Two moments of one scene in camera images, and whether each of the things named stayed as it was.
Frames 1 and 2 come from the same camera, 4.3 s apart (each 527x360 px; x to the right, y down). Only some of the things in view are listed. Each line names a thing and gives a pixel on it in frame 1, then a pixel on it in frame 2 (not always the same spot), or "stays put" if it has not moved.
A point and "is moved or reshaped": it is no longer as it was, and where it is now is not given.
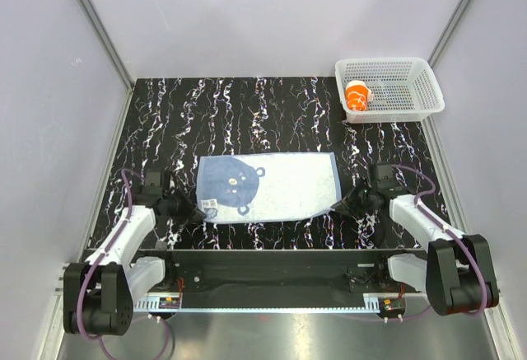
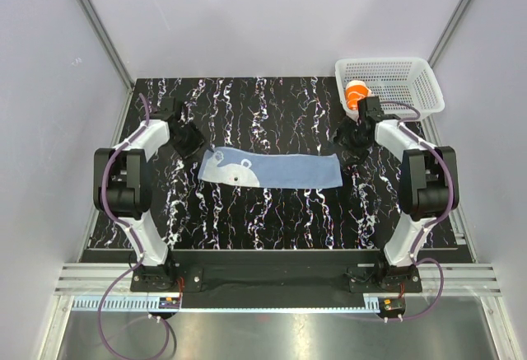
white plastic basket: x=404 y=90 stays put
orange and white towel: x=357 y=95 stays put
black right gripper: x=348 y=204 to x=355 y=154
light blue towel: x=243 y=188 is moved or reshaped
